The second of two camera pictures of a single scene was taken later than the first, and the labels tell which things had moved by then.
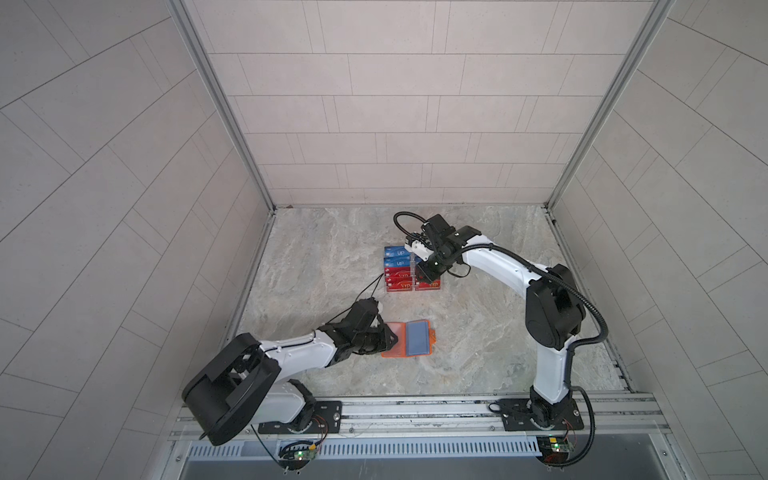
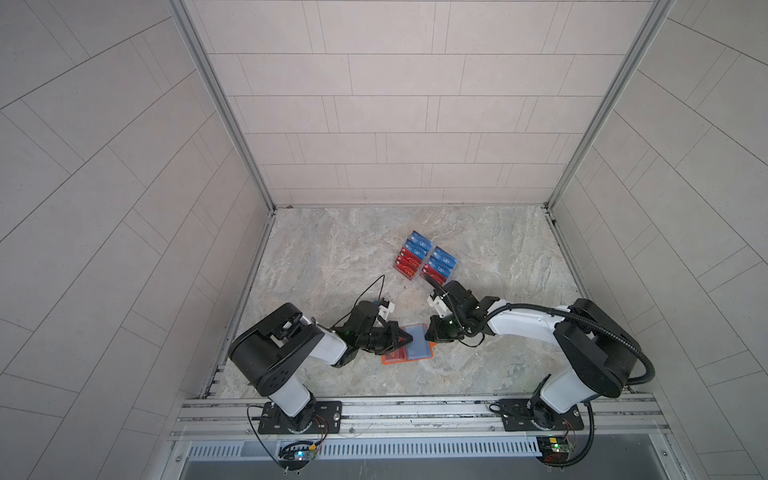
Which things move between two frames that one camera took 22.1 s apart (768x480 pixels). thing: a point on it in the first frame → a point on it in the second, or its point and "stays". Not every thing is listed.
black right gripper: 430,274 → 434,332
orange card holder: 414,338 stays
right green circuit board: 553,449 stays
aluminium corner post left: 218,91 stays
